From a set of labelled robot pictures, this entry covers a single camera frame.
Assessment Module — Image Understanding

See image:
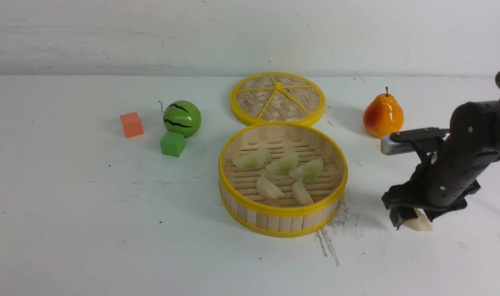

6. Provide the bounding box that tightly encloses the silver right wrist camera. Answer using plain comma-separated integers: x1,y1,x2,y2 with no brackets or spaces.
380,127,451,156

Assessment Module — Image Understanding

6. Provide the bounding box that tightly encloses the bamboo steamer tray yellow rim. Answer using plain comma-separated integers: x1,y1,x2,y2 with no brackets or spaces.
218,122,349,238

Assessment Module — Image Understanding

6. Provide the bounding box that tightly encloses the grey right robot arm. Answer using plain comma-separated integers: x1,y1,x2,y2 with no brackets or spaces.
380,100,500,227

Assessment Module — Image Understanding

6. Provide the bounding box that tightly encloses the green dumpling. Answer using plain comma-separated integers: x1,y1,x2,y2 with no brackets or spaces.
265,150,299,176
232,150,268,171
289,159,324,182

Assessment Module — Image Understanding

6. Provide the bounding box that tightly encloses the orange cube block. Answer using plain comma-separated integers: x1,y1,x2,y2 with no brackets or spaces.
120,112,143,138

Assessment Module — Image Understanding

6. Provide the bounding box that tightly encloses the woven bamboo steamer lid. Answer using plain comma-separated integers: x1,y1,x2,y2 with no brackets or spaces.
229,72,326,126

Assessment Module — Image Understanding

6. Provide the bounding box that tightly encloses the green cube block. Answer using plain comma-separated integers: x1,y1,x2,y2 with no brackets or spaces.
160,131,186,157

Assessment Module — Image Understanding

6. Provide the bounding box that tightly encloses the green toy watermelon ball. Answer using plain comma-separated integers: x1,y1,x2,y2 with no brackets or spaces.
160,100,202,137

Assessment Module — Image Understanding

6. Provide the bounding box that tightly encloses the orange toy pear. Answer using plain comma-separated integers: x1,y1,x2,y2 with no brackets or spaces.
363,87,404,139

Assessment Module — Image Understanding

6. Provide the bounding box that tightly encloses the white dumpling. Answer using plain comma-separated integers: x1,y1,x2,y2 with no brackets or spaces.
256,175,284,200
404,208,433,231
291,179,314,206

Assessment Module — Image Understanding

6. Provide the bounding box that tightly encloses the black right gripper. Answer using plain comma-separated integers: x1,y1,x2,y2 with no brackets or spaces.
381,141,500,230

